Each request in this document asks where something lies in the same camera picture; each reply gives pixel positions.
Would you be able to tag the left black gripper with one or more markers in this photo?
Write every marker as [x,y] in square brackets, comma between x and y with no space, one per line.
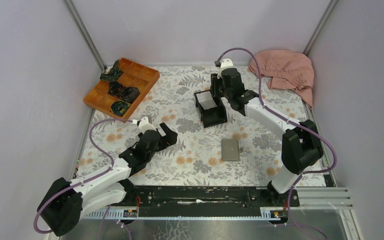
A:
[171,138]

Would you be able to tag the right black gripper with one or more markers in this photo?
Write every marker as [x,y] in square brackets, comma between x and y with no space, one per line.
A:
[214,82]

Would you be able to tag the black card tray box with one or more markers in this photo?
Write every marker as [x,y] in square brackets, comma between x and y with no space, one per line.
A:
[211,117]

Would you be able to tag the grey leather card holder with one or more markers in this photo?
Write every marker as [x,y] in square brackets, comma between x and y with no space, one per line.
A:
[230,150]

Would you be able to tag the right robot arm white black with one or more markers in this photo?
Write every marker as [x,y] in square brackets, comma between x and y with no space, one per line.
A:
[300,146]

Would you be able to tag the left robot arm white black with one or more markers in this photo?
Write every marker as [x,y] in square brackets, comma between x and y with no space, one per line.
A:
[68,201]

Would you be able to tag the white card stack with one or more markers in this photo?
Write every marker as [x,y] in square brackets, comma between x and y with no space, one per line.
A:
[205,100]

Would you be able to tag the dark rolled tie middle right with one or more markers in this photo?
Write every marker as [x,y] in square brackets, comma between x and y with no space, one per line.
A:
[129,94]

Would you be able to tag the dark rolled tie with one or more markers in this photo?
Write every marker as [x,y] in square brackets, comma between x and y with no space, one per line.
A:
[113,74]
[129,94]
[115,89]
[119,107]

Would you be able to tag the dark rolled tie bottom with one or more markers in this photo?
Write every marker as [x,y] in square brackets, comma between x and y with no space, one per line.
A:
[119,107]

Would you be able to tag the floral patterned table mat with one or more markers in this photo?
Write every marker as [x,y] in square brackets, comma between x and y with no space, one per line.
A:
[196,158]

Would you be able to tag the orange wooden compartment tray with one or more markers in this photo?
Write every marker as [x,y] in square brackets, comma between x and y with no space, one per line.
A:
[135,75]

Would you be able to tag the dark rolled tie middle left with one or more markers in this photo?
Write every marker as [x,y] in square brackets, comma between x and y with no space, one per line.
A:
[115,89]

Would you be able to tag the pink crumpled cloth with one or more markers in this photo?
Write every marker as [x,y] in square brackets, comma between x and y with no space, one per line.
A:
[288,71]

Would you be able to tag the dark rolled tie top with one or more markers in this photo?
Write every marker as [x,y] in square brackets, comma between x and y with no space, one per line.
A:
[113,74]

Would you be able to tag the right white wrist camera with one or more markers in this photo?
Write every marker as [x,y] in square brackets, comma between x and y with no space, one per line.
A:
[225,63]

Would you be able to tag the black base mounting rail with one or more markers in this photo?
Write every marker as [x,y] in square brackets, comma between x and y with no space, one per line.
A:
[205,201]

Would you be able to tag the aluminium frame rail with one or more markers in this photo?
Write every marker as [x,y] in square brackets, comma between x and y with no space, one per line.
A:
[310,198]

